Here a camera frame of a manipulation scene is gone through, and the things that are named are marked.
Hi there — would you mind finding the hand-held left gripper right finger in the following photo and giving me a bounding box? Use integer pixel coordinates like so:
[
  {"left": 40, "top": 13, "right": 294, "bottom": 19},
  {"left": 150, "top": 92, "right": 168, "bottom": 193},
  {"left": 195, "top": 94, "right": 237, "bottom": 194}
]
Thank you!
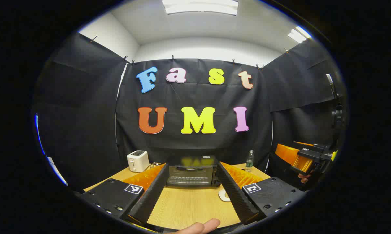
[{"left": 217, "top": 162, "right": 308, "bottom": 226}]

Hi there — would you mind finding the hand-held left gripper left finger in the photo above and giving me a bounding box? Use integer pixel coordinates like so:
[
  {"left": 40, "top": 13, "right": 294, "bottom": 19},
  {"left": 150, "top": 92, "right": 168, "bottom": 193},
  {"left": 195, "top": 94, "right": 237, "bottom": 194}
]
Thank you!
[{"left": 80, "top": 162, "right": 169, "bottom": 228}]

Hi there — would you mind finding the black electric oven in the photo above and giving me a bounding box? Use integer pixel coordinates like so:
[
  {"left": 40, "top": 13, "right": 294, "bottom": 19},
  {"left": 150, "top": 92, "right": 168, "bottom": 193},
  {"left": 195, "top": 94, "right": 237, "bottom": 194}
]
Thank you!
[{"left": 166, "top": 155, "right": 222, "bottom": 187}]

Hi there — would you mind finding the clear plastic water bottle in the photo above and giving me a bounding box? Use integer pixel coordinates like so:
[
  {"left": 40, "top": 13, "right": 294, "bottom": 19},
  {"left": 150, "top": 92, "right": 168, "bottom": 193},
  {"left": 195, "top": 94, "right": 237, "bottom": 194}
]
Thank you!
[{"left": 245, "top": 150, "right": 255, "bottom": 172}]

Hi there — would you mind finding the white toaster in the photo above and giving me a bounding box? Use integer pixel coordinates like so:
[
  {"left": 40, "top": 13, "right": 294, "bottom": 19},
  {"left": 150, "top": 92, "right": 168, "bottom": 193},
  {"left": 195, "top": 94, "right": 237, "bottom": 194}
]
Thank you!
[{"left": 127, "top": 150, "right": 150, "bottom": 173}]

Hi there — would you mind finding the black holder stand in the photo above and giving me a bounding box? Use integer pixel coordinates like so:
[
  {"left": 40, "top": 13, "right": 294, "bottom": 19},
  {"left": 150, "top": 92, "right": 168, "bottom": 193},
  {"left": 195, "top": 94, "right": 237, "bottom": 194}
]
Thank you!
[{"left": 325, "top": 73, "right": 345, "bottom": 130}]

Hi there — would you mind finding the black backdrop cloth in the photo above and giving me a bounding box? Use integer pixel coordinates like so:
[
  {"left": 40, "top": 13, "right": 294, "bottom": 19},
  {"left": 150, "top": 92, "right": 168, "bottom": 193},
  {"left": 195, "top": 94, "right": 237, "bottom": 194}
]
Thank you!
[{"left": 33, "top": 31, "right": 347, "bottom": 192}]

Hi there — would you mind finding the small ceiling light panel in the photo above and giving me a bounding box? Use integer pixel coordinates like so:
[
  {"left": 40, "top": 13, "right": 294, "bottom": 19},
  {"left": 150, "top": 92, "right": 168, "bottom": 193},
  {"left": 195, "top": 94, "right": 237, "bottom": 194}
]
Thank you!
[{"left": 287, "top": 25, "right": 312, "bottom": 44}]

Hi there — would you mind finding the large ceiling light panel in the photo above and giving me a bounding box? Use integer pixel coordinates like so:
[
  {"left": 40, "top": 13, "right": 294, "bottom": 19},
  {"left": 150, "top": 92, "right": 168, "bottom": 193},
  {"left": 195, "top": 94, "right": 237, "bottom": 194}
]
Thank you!
[{"left": 162, "top": 0, "right": 239, "bottom": 16}]

